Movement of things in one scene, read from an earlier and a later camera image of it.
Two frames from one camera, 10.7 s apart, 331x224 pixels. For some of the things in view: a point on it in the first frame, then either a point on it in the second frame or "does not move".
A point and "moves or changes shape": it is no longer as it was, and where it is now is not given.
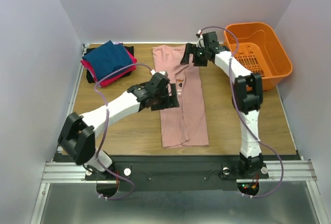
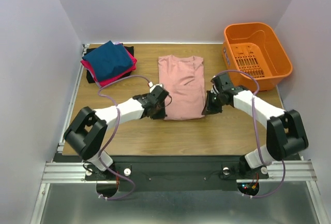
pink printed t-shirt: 185,124 moves or changes shape
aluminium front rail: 68,172 does not move
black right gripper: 194,55 → 210,104
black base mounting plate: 175,173 does not move
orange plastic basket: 259,50 does not move
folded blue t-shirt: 108,58 does not move
